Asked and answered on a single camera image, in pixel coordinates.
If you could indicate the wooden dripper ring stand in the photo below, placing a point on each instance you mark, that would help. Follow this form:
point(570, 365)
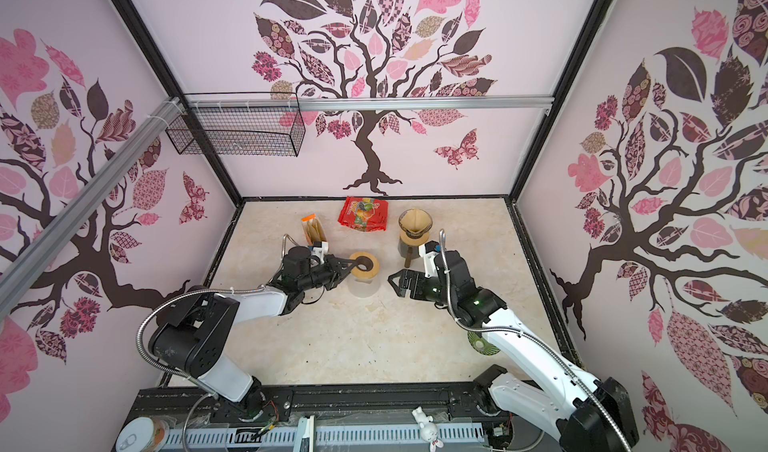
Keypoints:
point(408, 242)

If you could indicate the red snack bag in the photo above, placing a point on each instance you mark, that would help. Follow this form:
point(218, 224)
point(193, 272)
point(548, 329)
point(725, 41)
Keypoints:
point(364, 214)

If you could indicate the grey glass pitcher wooden handle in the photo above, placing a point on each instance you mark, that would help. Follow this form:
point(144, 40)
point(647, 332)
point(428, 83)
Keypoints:
point(409, 253)

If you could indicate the aluminium bar left wall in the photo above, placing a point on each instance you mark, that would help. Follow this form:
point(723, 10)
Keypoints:
point(24, 271)

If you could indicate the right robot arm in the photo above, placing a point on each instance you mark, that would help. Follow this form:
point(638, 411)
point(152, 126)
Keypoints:
point(565, 402)

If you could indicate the white toy figure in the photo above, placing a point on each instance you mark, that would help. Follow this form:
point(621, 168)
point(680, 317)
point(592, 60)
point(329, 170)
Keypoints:
point(428, 429)

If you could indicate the aluminium bar back wall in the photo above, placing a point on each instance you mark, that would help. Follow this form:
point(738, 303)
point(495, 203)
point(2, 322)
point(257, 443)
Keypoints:
point(380, 104)

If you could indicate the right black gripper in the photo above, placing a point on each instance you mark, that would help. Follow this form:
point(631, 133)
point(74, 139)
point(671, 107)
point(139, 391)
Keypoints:
point(408, 275)

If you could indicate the aluminium bar wall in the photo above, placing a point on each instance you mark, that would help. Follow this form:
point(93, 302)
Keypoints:
point(24, 271)
point(380, 104)

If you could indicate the brown paper coffee filter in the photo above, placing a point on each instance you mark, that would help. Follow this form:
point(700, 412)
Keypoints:
point(415, 221)

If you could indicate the white cable duct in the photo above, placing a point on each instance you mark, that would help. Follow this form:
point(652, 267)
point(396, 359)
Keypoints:
point(332, 437)

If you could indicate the frosted white glass pitcher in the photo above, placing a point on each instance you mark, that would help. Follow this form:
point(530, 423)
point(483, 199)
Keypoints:
point(363, 287)

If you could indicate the coffee filter paper box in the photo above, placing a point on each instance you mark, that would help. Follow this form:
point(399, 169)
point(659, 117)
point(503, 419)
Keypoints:
point(313, 229)

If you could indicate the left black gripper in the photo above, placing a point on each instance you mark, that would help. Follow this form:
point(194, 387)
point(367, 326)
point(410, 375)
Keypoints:
point(336, 268)

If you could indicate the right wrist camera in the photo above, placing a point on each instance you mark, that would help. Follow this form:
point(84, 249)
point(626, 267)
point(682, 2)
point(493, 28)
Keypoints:
point(429, 253)

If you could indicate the green glass dripper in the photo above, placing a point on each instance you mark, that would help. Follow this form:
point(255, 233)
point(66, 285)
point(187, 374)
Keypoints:
point(481, 345)

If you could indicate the black wire basket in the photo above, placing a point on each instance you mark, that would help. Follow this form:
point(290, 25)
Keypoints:
point(242, 124)

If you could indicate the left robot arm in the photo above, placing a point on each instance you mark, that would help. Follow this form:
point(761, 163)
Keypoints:
point(195, 327)

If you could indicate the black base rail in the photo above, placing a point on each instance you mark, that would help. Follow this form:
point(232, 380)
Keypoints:
point(459, 400)

